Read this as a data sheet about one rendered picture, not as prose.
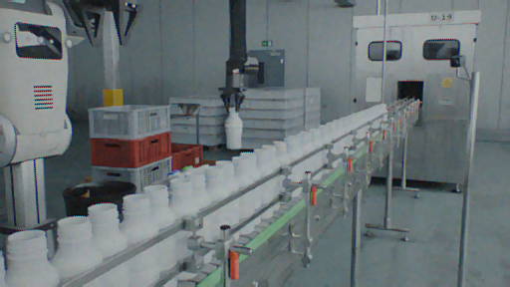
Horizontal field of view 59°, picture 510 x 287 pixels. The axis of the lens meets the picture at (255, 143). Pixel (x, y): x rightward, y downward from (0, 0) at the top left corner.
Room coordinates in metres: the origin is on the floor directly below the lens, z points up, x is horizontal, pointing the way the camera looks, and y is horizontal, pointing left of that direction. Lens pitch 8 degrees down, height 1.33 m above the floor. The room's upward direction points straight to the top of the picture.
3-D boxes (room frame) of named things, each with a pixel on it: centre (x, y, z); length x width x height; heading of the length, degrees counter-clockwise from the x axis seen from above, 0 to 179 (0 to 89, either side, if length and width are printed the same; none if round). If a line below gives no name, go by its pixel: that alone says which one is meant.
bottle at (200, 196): (0.79, 0.11, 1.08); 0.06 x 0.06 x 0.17
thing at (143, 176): (3.67, 1.00, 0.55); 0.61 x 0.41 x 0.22; 164
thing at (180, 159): (4.36, 0.83, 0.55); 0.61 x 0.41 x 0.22; 160
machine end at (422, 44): (6.14, -2.15, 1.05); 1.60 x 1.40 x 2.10; 157
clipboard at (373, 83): (5.59, -1.47, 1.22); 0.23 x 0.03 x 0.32; 67
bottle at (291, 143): (1.26, -0.10, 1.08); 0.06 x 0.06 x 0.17
